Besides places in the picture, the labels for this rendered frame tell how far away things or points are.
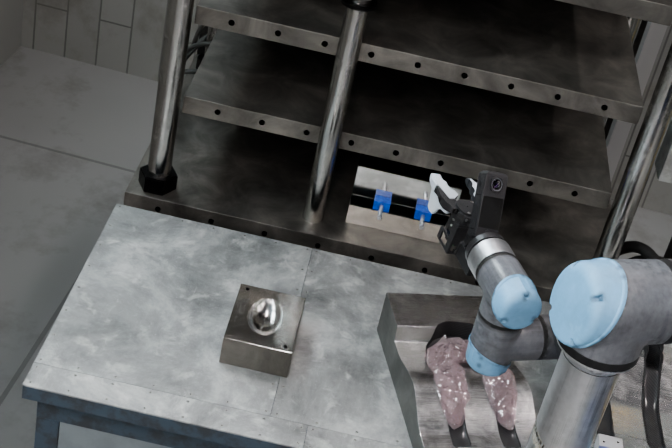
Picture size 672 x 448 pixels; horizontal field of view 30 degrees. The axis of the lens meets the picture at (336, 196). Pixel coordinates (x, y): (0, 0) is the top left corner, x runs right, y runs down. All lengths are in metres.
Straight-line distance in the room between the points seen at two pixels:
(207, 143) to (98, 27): 1.98
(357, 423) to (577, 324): 1.05
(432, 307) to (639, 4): 0.85
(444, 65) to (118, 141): 2.17
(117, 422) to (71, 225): 1.85
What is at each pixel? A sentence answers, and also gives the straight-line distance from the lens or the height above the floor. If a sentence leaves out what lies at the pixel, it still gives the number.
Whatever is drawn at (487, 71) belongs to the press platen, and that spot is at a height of 1.29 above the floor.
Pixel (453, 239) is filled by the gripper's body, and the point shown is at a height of 1.42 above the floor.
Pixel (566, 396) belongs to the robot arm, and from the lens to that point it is 1.79.
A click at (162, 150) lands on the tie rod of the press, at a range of 3.18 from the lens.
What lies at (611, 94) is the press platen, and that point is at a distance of 3.11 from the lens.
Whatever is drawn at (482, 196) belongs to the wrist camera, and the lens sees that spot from 2.09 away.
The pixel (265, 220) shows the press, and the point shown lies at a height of 0.79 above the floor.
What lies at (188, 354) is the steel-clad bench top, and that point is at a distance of 2.73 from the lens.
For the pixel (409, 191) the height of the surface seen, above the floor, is 0.92.
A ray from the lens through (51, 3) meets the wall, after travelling 5.43.
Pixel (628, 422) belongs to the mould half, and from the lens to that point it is 2.76.
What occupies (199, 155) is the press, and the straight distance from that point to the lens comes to 3.43.
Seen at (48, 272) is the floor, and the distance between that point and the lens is 4.23.
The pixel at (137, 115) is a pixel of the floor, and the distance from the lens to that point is 5.14.
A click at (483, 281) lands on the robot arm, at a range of 2.02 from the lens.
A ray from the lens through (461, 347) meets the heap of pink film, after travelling 2.77.
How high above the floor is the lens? 2.57
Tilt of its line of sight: 32 degrees down
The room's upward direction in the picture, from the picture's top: 13 degrees clockwise
